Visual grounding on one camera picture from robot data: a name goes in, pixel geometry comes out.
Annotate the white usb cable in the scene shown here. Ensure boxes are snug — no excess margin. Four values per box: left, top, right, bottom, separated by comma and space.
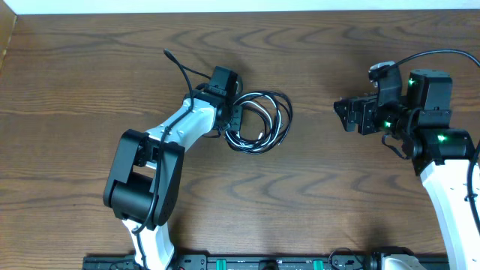
224, 92, 278, 148

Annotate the black usb cable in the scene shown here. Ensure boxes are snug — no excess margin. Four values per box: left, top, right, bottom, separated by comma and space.
224, 90, 293, 155
224, 91, 292, 154

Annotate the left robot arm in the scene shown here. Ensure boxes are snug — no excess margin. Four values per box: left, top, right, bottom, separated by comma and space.
103, 66, 242, 269

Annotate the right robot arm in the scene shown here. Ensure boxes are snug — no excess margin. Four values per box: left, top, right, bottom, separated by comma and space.
334, 62, 479, 269

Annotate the left camera black cable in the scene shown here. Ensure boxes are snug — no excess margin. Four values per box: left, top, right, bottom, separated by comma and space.
130, 48, 213, 270

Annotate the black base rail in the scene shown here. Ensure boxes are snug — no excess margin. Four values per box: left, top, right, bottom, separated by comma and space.
82, 253, 451, 270

